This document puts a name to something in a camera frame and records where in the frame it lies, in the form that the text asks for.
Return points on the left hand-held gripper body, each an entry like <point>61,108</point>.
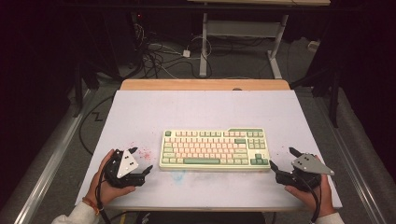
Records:
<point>126,165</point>

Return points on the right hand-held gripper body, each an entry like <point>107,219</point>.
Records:
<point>311,165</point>

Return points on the green and pink keyboard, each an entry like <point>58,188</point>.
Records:
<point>214,149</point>

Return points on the person's left hand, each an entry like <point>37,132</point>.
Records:
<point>98,186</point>

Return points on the person's right hand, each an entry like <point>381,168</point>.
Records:
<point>323,199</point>

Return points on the person's right white sleeve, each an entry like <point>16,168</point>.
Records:
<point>330,218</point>

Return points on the person's white sleeve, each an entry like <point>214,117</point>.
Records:
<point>77,214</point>
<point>330,218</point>

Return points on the black stand leg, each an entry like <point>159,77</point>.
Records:
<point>334,99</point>
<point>77,93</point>

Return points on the person's left white sleeve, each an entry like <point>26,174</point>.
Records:
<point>77,214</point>

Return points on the wooden table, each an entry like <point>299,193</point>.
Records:
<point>202,84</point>

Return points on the beige box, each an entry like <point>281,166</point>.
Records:
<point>313,45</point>

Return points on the white power adapter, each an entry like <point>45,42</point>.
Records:
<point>186,53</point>

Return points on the aluminium rail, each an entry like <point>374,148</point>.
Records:
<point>351,168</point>
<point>46,174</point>

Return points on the white metal desk frame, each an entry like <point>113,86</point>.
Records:
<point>239,28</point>

